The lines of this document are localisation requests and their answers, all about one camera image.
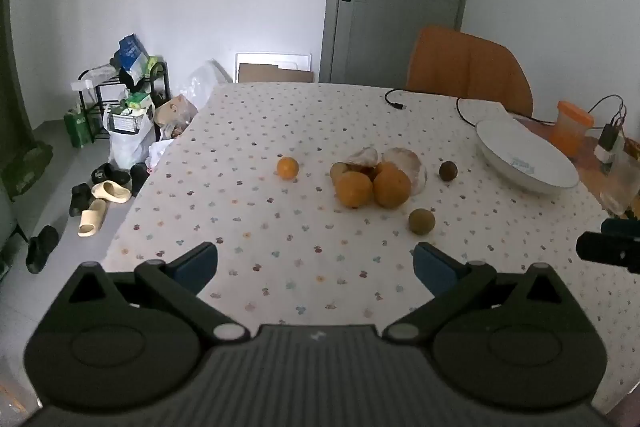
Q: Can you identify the white plastic bag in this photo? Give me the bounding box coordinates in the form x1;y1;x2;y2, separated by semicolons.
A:
104;104;156;170

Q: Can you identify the white flat box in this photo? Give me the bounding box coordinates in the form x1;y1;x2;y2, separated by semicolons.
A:
71;66;121;92

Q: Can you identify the black shoe rack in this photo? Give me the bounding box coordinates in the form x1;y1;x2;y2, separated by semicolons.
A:
77;62;168;142

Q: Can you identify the green box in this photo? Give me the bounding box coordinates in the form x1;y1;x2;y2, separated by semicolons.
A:
64;104;93;148

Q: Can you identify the camouflage green bag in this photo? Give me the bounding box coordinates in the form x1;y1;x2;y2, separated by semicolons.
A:
0;142;53;200

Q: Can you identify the black shoe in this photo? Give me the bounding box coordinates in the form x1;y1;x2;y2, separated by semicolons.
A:
70;183;93;218
130;163;150;196
91;163;132;185
26;225;60;274

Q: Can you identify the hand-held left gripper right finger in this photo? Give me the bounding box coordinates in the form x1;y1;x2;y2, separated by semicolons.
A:
382;242;581;347

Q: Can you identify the clear plastic bag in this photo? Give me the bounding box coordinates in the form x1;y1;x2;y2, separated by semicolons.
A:
177;59;233;118

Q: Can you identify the brown paper bag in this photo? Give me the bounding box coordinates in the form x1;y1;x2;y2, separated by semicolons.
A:
154;96;198;140

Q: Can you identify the small orange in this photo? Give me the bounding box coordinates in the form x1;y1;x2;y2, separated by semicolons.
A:
276;157;300;180

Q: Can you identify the cardboard box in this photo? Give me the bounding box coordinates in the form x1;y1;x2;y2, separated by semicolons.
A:
235;52;312;82

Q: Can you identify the floral tablecloth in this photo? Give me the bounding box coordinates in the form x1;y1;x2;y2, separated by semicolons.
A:
100;83;640;418

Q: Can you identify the white bowl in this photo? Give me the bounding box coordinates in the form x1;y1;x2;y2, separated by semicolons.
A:
475;119;581;195

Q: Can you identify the beige slipper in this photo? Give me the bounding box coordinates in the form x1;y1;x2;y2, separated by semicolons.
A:
77;199;107;238
91;181;132;204

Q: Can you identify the orange lidded plastic cup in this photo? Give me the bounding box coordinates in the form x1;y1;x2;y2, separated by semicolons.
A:
550;101;596;158

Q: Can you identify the brown cardboard sheet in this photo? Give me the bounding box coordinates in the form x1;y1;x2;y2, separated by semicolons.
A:
238;63;315;84

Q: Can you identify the dark green door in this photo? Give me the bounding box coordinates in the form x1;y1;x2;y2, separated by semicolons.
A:
0;0;33;158

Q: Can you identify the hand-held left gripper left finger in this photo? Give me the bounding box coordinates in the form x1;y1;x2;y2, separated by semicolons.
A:
52;242;251;347

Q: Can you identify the blue packet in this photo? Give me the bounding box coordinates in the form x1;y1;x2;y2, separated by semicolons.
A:
114;34;151;75

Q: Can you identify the orange chair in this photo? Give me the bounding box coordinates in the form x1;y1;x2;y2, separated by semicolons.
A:
406;26;535;118

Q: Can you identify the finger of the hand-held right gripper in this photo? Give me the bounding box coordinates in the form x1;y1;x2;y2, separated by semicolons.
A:
576;217;640;275

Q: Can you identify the black usb cable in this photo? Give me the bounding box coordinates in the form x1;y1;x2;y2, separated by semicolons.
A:
384;88;458;110

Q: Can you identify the black charger cable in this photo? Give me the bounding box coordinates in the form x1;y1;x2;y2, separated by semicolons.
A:
455;94;628;128

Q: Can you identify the large orange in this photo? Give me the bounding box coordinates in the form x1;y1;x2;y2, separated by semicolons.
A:
372;162;413;208
335;172;374;208

